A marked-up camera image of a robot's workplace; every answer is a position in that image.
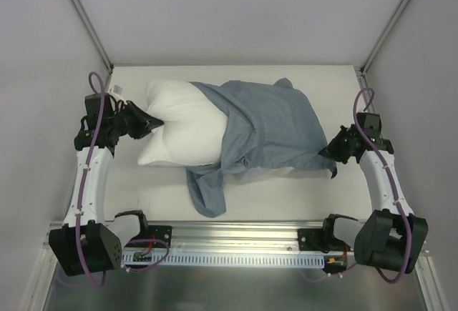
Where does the white pillow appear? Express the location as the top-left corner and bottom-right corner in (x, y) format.
(137, 80), (228, 167)

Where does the blue-grey pillowcase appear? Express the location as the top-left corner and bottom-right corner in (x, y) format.
(186, 78), (336, 218)

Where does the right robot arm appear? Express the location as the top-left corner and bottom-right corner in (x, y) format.
(320, 125), (429, 274)

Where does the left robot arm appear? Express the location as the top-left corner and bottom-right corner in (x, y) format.
(49, 95), (171, 279)

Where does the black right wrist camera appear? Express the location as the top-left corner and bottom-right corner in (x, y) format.
(356, 112), (382, 142)

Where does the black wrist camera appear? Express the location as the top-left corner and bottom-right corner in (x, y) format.
(356, 112), (382, 142)
(84, 94), (112, 119)

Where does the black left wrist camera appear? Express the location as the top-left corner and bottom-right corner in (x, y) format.
(84, 94), (112, 119)

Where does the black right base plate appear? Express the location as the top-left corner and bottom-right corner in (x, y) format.
(297, 228), (353, 253)

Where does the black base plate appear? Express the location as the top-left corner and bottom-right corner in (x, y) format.
(145, 224), (172, 248)
(297, 228), (353, 253)

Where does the aluminium front rail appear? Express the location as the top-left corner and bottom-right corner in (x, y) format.
(42, 219), (430, 255)

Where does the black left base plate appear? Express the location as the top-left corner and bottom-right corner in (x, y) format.
(145, 224), (172, 248)

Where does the white slotted cable duct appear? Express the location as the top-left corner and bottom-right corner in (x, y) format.
(121, 251), (325, 269)

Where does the left rear frame post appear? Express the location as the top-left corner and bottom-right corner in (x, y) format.
(69, 0), (114, 73)

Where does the frame post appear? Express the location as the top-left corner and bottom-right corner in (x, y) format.
(359, 0), (412, 76)
(69, 0), (114, 73)

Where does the right rear frame post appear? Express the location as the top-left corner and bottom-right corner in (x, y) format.
(359, 0), (412, 76)

